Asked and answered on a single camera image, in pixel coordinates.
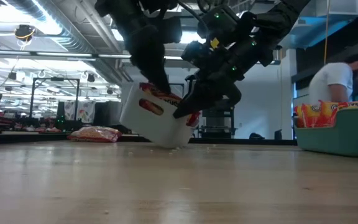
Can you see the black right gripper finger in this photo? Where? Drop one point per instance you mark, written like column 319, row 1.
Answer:
column 197, row 102

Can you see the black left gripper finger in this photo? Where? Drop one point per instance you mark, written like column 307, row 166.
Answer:
column 160, row 79

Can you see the light grey plastic bin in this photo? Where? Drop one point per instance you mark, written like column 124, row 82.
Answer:
column 154, row 127

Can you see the orange Maruchan noodle packet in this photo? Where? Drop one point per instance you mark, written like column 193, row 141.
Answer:
column 312, row 116
column 336, row 113
column 298, row 116
column 326, row 115

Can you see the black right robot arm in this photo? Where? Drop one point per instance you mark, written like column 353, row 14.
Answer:
column 259, row 28

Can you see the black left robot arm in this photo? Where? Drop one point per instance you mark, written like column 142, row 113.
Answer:
column 148, row 18

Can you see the black equipment cart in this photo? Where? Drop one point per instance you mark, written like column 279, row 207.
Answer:
column 216, row 124

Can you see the white patterned panel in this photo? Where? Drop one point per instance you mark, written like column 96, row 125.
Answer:
column 79, row 112

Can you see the long ceiling light bar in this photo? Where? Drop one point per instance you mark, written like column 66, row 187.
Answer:
column 42, row 54

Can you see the person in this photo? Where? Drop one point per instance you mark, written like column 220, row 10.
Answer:
column 331, row 81

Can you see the teal plastic bin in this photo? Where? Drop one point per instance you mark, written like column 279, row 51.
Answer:
column 337, row 137

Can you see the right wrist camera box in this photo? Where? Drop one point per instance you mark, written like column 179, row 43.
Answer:
column 194, row 54

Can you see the large silver ceiling duct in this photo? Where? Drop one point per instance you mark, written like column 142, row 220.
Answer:
column 57, row 28

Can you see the black metal rack frame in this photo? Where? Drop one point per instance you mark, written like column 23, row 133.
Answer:
column 54, row 79

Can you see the black ceiling camera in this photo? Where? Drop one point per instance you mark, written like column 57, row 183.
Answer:
column 24, row 32

